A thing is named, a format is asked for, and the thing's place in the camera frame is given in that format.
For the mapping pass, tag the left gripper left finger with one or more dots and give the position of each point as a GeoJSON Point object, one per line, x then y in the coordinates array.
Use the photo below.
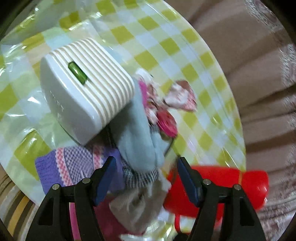
{"type": "Point", "coordinates": [52, 220]}

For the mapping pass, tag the striped plush cushion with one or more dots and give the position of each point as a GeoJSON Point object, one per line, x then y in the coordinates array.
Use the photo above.
{"type": "Point", "coordinates": [17, 210]}

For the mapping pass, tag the purple pink knitted sock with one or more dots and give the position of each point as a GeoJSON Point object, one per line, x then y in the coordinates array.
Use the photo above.
{"type": "Point", "coordinates": [69, 165]}

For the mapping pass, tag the white grey cloth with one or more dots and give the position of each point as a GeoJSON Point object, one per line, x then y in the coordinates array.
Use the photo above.
{"type": "Point", "coordinates": [136, 208]}

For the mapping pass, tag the red white floral scrunchie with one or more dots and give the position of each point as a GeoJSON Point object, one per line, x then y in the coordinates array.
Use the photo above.
{"type": "Point", "coordinates": [180, 96]}

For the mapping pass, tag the white ribbed plastic device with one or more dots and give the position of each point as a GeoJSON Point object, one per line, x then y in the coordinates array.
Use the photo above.
{"type": "Point", "coordinates": [84, 87]}

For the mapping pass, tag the black white gingham cloth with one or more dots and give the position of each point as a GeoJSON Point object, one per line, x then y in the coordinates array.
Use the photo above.
{"type": "Point", "coordinates": [135, 179]}

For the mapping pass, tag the grey blue fleece cloth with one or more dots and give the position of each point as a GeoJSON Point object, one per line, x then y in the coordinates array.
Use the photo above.
{"type": "Point", "coordinates": [140, 144]}

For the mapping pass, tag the pink soft cloth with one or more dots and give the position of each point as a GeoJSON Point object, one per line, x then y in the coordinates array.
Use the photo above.
{"type": "Point", "coordinates": [143, 89]}

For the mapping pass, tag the green checkered tablecloth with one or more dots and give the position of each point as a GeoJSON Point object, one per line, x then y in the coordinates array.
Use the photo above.
{"type": "Point", "coordinates": [146, 34]}

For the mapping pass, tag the pink round cherry pouch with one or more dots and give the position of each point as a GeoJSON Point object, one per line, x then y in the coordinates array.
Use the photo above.
{"type": "Point", "coordinates": [167, 123]}

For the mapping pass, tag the red thermos jug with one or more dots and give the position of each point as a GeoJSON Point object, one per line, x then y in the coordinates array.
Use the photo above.
{"type": "Point", "coordinates": [195, 188]}

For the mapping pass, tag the beige embroidered curtain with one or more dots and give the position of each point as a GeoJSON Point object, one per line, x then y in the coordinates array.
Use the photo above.
{"type": "Point", "coordinates": [258, 59]}

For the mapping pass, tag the magenta knitted garment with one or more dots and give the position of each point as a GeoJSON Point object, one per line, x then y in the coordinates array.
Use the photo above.
{"type": "Point", "coordinates": [109, 225]}

